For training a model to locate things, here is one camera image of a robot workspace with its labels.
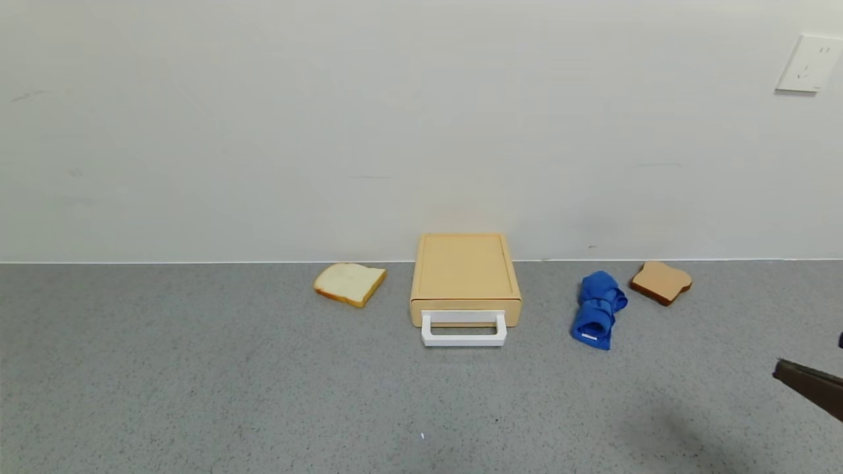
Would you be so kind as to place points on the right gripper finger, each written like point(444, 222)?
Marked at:
point(816, 387)

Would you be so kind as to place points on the yellow drawer cabinet case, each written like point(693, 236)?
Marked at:
point(464, 266)

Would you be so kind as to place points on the brown toast slice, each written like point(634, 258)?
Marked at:
point(660, 281)

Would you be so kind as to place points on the blue rolled cloth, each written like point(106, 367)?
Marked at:
point(596, 309)

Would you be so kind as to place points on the white bread slice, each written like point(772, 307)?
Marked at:
point(348, 283)

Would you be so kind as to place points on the white wall socket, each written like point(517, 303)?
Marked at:
point(809, 63)

